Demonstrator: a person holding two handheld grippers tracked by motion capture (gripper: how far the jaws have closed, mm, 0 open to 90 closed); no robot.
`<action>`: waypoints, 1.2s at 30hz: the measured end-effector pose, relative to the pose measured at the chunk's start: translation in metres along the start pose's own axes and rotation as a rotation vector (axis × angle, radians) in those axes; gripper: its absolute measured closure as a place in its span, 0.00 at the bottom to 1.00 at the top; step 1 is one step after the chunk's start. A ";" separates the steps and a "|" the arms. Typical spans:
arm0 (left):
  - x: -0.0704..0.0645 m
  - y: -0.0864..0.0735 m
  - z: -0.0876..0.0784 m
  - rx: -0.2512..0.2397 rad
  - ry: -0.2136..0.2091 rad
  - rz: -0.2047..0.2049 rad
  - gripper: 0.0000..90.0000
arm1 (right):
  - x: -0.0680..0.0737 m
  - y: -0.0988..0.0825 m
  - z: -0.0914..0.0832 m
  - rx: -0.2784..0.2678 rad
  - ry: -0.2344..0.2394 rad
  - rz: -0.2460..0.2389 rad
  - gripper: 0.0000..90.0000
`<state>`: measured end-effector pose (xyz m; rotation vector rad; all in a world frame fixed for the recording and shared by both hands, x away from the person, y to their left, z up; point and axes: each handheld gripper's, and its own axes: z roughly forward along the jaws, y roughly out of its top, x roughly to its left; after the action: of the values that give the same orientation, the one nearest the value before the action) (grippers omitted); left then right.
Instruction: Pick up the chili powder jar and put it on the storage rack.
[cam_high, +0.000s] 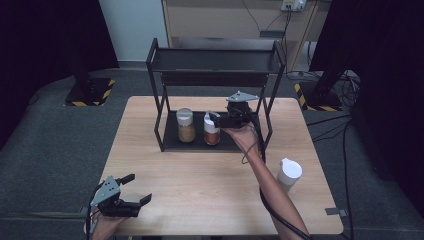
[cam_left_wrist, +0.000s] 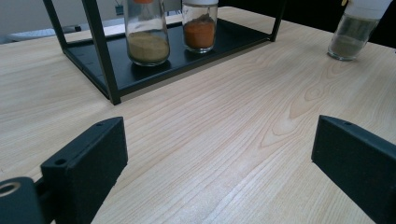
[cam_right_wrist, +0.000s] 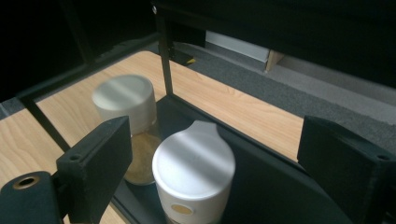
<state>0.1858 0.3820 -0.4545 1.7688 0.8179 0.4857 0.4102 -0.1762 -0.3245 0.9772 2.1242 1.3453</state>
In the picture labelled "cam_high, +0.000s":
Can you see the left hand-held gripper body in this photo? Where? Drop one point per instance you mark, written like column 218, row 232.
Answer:
column 111, row 200

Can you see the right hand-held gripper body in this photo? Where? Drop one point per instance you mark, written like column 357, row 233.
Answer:
column 240, row 111

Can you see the red powder spice jar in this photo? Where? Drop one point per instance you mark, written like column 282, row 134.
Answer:
column 212, row 137

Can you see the tan powder spice jar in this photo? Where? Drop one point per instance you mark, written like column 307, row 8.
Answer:
column 186, row 133

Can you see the black metal rack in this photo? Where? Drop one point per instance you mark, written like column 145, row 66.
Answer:
column 213, row 60

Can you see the person's right hand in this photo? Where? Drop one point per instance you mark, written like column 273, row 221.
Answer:
column 245, row 138

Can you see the person's left hand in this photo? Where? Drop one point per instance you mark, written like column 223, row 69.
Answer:
column 105, row 226

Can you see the black stand with striped base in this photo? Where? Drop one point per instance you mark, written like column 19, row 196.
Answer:
column 88, row 91
column 320, row 96

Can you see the beige wooden panel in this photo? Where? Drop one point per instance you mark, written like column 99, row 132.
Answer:
column 233, row 16

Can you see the white power strip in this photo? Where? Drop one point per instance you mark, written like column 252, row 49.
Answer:
column 293, row 4

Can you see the grey tape piece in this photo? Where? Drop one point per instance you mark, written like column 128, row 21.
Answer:
column 336, row 211

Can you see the black curtain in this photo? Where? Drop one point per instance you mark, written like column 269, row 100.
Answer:
column 383, row 66
column 40, row 50

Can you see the grey flat wall box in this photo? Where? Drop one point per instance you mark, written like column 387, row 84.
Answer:
column 272, row 33

